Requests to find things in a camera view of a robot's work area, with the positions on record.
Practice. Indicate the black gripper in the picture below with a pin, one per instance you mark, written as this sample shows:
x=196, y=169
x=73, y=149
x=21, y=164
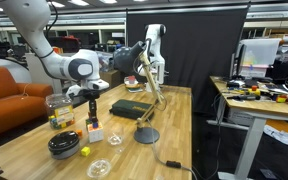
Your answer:
x=91, y=95

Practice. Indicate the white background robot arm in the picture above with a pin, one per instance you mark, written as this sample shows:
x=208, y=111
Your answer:
x=155, y=50

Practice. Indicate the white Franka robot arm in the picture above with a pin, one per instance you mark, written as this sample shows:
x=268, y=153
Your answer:
x=60, y=66

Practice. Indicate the green block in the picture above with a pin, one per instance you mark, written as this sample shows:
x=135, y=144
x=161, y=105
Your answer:
x=88, y=122

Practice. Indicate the orange block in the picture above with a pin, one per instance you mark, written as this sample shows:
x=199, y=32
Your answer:
x=79, y=133

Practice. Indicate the white cube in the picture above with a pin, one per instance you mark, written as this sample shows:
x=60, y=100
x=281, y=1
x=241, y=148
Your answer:
x=95, y=135

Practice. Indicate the clear jar of blocks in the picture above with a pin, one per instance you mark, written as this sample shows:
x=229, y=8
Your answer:
x=60, y=113

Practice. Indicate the cardboard box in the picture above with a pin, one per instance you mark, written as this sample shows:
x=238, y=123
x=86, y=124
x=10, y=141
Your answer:
x=115, y=78

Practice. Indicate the dark green case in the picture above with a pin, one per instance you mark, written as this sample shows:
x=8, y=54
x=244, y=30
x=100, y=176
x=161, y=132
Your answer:
x=130, y=108

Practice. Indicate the clear glass cup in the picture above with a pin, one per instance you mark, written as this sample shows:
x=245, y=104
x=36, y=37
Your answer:
x=115, y=138

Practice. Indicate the clear plastic bin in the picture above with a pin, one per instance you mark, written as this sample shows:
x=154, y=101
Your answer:
x=106, y=63

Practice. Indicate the red cup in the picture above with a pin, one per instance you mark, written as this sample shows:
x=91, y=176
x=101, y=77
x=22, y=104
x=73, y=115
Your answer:
x=131, y=79

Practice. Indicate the black lidded grey bowl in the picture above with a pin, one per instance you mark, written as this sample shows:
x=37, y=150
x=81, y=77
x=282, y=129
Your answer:
x=64, y=141

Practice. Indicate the grey wooden desk lamp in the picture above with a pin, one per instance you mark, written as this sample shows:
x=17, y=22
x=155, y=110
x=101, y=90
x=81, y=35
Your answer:
x=124, y=58

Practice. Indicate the orange box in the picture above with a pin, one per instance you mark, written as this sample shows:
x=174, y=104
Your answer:
x=57, y=50

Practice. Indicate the clear plastic dish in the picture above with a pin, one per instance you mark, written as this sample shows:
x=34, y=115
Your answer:
x=99, y=168

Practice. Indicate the ceiling light panel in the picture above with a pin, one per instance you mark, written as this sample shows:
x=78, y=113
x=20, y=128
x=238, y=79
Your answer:
x=79, y=2
x=59, y=4
x=109, y=1

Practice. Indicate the black fabric screen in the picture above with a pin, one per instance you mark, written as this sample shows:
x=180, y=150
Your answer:
x=197, y=50

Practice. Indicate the black hand tool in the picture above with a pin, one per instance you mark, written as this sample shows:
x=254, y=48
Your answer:
x=244, y=97

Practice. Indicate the white legged side desk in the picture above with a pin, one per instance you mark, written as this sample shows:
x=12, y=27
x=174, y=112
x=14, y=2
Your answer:
x=254, y=140

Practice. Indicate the computer monitor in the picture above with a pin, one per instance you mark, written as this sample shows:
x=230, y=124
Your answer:
x=260, y=53

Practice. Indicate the white papers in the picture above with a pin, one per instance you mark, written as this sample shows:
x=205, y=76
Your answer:
x=282, y=136

